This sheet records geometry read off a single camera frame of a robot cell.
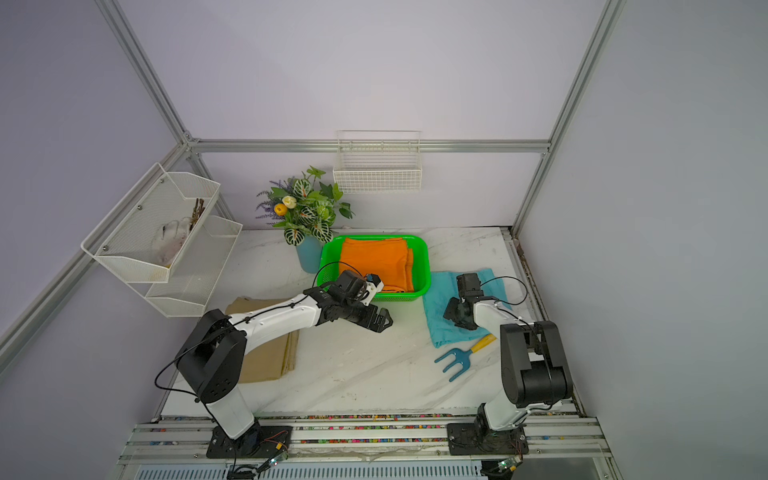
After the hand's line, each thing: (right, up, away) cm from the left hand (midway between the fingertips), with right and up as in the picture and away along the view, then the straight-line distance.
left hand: (378, 319), depth 87 cm
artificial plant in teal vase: (-20, +32, -5) cm, 38 cm away
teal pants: (+22, +8, +13) cm, 26 cm away
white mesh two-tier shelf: (-56, +23, -10) cm, 62 cm away
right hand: (+25, -2, +8) cm, 26 cm away
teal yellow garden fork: (+25, -11, -1) cm, 28 cm away
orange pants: (+2, +19, +17) cm, 25 cm away
